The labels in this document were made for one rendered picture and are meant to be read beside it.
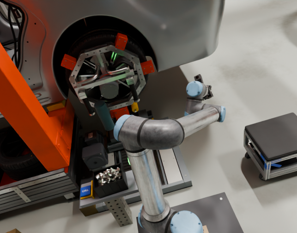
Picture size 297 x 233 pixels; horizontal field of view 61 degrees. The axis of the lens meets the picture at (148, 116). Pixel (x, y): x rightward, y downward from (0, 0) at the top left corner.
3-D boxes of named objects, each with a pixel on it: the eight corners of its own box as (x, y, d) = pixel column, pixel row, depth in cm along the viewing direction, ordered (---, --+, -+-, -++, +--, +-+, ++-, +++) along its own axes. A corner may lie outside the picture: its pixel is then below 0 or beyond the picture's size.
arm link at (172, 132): (168, 128, 86) (228, 103, 140) (138, 122, 92) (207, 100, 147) (166, 160, 88) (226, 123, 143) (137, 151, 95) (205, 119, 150)
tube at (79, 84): (101, 67, 184) (96, 54, 178) (102, 80, 169) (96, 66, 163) (78, 74, 185) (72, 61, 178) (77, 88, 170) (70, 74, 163)
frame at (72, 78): (149, 95, 214) (132, 34, 179) (150, 99, 209) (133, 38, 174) (88, 113, 215) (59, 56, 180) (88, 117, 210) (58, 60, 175)
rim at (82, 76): (83, 26, 194) (71, 81, 222) (82, 37, 176) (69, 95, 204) (143, 43, 211) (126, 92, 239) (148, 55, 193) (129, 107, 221)
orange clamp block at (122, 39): (123, 46, 185) (126, 35, 180) (124, 51, 179) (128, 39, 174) (113, 43, 182) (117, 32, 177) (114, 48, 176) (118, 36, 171)
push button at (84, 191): (91, 186, 171) (90, 184, 169) (91, 195, 165) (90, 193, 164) (81, 189, 171) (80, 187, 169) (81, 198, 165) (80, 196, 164)
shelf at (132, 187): (141, 169, 176) (140, 167, 174) (144, 190, 163) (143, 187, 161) (82, 187, 177) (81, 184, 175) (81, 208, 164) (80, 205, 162)
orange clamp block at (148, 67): (142, 70, 200) (153, 67, 199) (143, 75, 194) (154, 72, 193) (140, 63, 195) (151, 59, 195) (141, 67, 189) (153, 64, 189)
